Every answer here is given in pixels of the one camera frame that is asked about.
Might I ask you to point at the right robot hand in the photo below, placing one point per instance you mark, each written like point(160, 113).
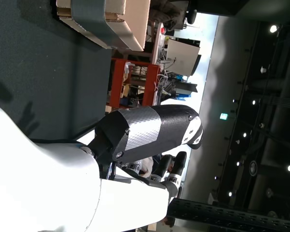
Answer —
point(142, 125)

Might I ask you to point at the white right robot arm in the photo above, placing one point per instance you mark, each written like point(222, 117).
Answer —
point(38, 183)

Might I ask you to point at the brown cardboard paper box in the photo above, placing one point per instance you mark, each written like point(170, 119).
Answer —
point(135, 21)

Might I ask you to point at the person in light top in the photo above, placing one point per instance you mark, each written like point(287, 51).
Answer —
point(147, 166)

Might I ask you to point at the red metal shelf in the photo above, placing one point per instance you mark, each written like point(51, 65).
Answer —
point(115, 82)

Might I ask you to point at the white backed monitor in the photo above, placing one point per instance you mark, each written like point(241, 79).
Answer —
point(183, 56)

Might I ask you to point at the white desk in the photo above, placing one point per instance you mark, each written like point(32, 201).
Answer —
point(158, 46)

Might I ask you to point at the green exit sign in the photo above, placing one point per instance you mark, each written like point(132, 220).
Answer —
point(223, 116)

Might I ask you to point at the red emergency button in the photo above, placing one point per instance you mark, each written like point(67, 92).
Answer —
point(162, 30)

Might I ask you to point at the round ceiling speaker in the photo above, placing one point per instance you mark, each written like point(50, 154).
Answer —
point(252, 168)

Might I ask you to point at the black office chair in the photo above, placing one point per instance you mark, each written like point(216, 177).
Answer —
point(191, 14)

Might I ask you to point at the grey blue band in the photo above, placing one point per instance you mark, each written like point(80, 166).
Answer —
point(91, 14)

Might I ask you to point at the black perforated metal beam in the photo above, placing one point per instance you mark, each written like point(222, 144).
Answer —
point(231, 215)

